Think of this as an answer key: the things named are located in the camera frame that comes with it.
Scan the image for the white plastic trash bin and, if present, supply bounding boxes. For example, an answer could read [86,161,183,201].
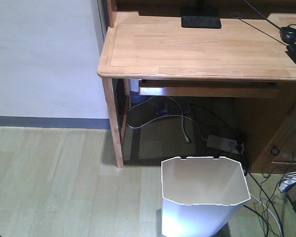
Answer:
[161,157,251,237]

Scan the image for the white power strip under desk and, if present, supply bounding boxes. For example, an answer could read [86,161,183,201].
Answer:
[207,135,244,155]

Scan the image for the wooden desk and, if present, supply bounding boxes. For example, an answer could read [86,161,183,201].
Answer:
[98,0,296,174]

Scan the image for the wooden keyboard tray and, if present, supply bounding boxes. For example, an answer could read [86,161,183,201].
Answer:
[139,79,280,98]

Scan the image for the black monitor stand base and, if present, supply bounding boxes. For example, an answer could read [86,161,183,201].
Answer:
[180,0,222,29]

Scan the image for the black computer mouse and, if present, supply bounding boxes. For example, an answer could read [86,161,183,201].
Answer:
[279,26,296,44]

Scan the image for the grey cable under desk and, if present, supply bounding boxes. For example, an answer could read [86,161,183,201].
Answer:
[126,95,208,144]

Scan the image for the black cable on floor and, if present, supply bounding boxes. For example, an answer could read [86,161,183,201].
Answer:
[241,148,296,237]

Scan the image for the white cable on floor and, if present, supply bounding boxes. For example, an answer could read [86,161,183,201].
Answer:
[249,192,284,237]

